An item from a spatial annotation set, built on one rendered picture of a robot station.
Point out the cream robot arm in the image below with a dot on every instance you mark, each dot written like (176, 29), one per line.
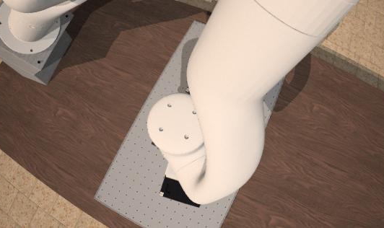
(213, 138)

